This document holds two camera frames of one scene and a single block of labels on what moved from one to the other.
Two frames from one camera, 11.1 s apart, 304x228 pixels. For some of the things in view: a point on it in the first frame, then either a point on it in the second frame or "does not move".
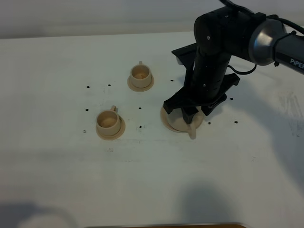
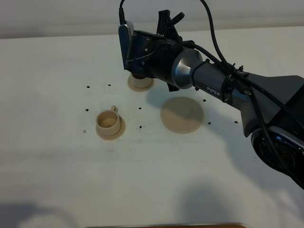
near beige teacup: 108,121 does not move
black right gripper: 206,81 -> 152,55
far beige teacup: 141,74 does not move
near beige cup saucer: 116,135 does not move
